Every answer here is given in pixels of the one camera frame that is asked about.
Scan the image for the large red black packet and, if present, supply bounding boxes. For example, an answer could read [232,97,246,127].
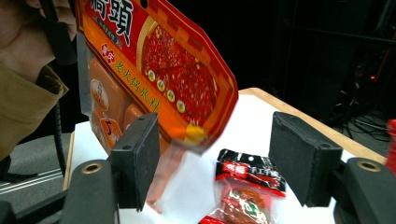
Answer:
[386,119,396,175]

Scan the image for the small red black packet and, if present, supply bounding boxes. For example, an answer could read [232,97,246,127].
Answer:
[199,148,288,224]

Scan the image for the black floor cables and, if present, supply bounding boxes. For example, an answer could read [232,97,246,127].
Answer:
[332,90,396,143]

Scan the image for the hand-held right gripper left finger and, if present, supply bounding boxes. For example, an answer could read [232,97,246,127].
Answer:
[108,112,161,213]

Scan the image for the aluminium floor rail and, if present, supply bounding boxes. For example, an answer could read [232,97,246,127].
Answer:
[0,169,64,195]

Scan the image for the white table mat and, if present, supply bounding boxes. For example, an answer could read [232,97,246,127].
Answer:
[66,92,356,224]

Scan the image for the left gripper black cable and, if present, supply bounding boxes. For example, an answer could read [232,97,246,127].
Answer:
[49,101,68,178]

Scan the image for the orange hotpot base packet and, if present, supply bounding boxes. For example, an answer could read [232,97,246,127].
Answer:
[74,0,239,216]

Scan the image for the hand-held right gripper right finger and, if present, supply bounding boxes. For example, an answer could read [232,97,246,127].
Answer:
[268,111,344,208]

